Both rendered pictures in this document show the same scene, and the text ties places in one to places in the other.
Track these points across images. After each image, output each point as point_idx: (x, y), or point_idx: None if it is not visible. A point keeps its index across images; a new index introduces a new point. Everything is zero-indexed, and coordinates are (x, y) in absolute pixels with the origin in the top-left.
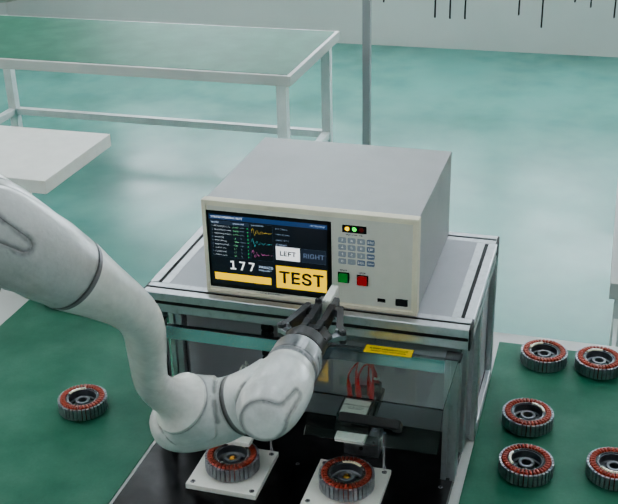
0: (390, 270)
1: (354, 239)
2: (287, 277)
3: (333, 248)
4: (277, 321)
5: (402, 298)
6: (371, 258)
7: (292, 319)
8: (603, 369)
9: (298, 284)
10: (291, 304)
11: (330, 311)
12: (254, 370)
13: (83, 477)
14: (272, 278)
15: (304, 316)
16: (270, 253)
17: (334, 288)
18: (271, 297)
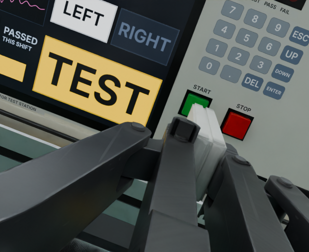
0: None
1: (264, 16)
2: (64, 73)
3: (201, 27)
4: (9, 165)
5: (306, 187)
6: (283, 77)
7: (35, 201)
8: None
9: (84, 96)
10: (54, 136)
11: (263, 195)
12: None
13: None
14: (28, 66)
15: (113, 185)
16: (41, 1)
17: (209, 113)
18: (14, 110)
